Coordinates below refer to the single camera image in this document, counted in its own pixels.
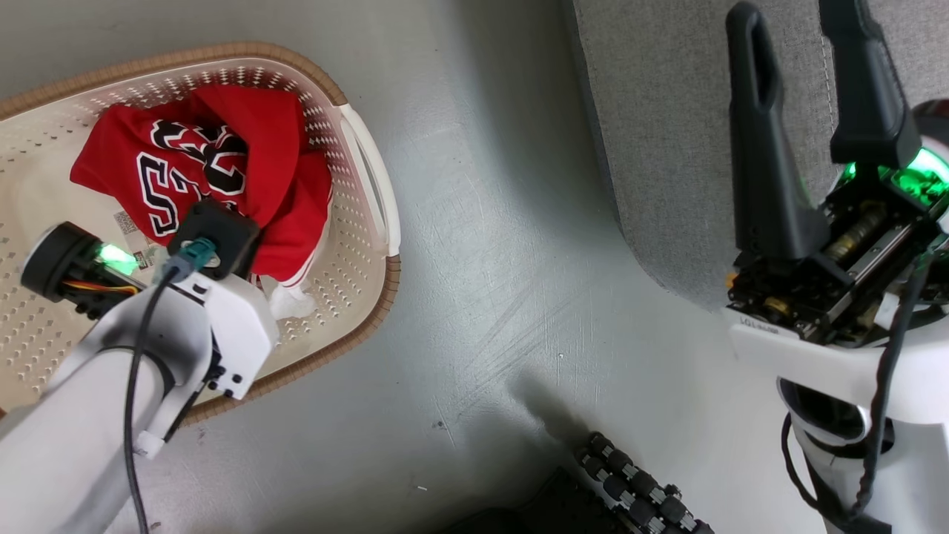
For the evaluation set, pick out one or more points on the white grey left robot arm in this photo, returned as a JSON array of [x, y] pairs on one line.
[[59, 460]]

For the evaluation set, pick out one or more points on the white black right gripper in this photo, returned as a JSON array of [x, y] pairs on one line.
[[815, 348]]

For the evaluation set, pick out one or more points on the black roller robot wheel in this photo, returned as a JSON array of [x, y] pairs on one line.
[[637, 482]]

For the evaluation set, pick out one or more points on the white cloth piece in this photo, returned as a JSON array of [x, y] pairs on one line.
[[293, 302]]

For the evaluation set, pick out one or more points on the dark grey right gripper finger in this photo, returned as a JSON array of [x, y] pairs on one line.
[[867, 96]]

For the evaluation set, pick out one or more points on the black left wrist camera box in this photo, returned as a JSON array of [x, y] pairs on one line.
[[222, 233]]

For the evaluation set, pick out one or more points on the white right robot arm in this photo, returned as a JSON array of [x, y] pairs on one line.
[[919, 475]]

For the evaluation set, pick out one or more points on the white perforated laundry basket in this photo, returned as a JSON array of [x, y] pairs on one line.
[[348, 245]]

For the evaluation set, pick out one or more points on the red basketball jersey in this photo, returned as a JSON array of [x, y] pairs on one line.
[[267, 133]]

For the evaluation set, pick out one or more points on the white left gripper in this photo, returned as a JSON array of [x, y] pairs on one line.
[[237, 334]]

